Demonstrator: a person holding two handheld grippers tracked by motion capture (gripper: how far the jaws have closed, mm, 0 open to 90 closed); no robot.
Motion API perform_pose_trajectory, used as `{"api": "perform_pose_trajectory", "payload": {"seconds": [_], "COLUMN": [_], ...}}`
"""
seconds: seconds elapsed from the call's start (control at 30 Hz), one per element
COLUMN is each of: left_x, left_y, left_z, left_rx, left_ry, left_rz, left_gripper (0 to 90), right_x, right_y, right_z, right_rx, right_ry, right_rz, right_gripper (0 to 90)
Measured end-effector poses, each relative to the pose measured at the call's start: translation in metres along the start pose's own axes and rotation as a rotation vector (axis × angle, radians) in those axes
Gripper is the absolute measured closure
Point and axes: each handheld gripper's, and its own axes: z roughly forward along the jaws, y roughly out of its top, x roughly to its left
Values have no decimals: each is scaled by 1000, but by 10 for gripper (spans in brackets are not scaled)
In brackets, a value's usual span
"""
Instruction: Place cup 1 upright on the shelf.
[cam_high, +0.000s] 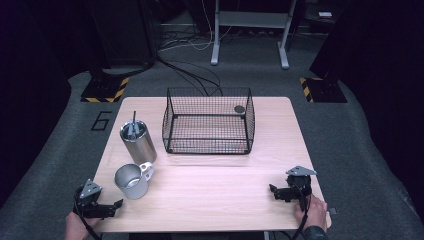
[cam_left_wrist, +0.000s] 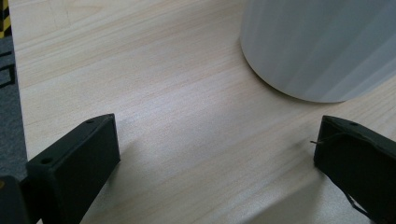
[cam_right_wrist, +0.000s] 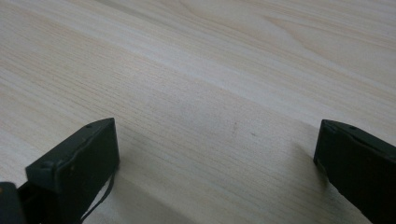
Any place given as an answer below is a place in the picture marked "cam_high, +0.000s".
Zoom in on steel tumbler with lid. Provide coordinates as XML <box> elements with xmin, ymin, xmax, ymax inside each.
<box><xmin>119</xmin><ymin>119</ymin><xmax>158</xmax><ymax>165</ymax></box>

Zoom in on steel mug with handle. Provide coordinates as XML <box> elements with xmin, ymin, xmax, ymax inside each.
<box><xmin>113</xmin><ymin>161</ymin><xmax>156</xmax><ymax>201</ymax></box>

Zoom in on white floor cables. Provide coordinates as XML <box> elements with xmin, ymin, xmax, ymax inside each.
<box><xmin>158</xmin><ymin>0</ymin><xmax>236</xmax><ymax>53</ymax></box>

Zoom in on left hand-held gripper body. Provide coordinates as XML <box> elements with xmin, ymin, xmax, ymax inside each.
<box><xmin>73</xmin><ymin>178</ymin><xmax>114</xmax><ymax>220</ymax></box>

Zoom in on person's left hand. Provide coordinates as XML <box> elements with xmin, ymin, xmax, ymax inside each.
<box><xmin>64</xmin><ymin>211</ymin><xmax>101</xmax><ymax>240</ymax></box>

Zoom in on person's right hand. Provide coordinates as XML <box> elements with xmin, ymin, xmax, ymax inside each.
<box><xmin>292</xmin><ymin>194</ymin><xmax>330</xmax><ymax>232</ymax></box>

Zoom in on black hazard-striped stand base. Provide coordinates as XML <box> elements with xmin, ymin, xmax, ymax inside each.
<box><xmin>80</xmin><ymin>73</ymin><xmax>131</xmax><ymax>104</ymax></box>
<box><xmin>298</xmin><ymin>76</ymin><xmax>348</xmax><ymax>104</ymax></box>

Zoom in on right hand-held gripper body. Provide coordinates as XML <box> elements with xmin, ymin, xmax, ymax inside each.
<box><xmin>283</xmin><ymin>165</ymin><xmax>318</xmax><ymax>213</ymax></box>

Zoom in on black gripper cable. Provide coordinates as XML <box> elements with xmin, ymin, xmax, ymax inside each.
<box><xmin>72</xmin><ymin>196</ymin><xmax>103</xmax><ymax>240</ymax></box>
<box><xmin>291</xmin><ymin>181</ymin><xmax>311</xmax><ymax>240</ymax></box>

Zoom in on black wire basket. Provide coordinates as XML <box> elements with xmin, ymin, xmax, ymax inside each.
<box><xmin>161</xmin><ymin>87</ymin><xmax>256</xmax><ymax>156</ymax></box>

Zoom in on black cabinet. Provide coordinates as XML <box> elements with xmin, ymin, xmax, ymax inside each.
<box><xmin>83</xmin><ymin>0</ymin><xmax>158</xmax><ymax>68</ymax></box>

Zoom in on black floor cables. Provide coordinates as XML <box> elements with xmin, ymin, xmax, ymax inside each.
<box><xmin>154</xmin><ymin>54</ymin><xmax>225</xmax><ymax>98</ymax></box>

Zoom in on white desk frame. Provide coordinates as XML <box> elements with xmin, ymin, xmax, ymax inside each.
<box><xmin>210</xmin><ymin>0</ymin><xmax>298</xmax><ymax>70</ymax></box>

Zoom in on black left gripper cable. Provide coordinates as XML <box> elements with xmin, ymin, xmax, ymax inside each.
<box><xmin>72</xmin><ymin>196</ymin><xmax>103</xmax><ymax>240</ymax></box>

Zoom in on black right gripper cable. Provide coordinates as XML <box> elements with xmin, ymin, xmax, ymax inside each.
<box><xmin>291</xmin><ymin>181</ymin><xmax>311</xmax><ymax>240</ymax></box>

